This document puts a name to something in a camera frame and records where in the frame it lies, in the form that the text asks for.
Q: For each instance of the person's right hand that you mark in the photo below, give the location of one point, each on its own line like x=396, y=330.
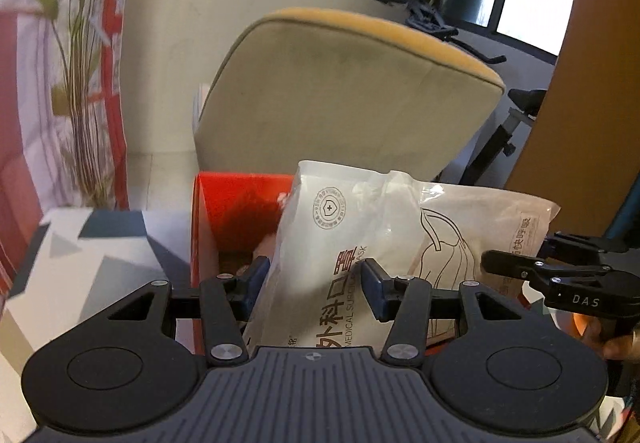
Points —
x=617, y=348

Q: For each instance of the pink printed backdrop cloth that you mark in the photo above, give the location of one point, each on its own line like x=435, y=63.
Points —
x=30, y=123

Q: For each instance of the beige chair with yellow edge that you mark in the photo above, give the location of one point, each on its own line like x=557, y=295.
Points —
x=340, y=98

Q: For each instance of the geometric patterned tablecloth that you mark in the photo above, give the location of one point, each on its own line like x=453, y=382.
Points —
x=100, y=263

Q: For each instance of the brown wooden panel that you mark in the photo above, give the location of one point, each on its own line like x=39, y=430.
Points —
x=590, y=123

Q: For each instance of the beige face mask packet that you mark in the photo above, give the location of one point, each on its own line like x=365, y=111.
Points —
x=320, y=233

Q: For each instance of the teal blue panel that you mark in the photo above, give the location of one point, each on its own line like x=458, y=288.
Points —
x=625, y=218

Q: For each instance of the black exercise bike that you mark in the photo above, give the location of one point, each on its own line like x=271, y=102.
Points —
x=435, y=20

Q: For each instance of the red strawberry print cardboard box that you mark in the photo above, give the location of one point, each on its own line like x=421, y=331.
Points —
x=225, y=213

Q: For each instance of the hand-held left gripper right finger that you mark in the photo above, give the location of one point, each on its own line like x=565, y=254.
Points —
x=372, y=288

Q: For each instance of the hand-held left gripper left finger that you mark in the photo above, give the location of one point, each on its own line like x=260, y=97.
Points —
x=257, y=283

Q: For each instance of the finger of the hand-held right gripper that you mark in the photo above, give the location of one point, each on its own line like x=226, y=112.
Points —
x=520, y=265
x=585, y=243

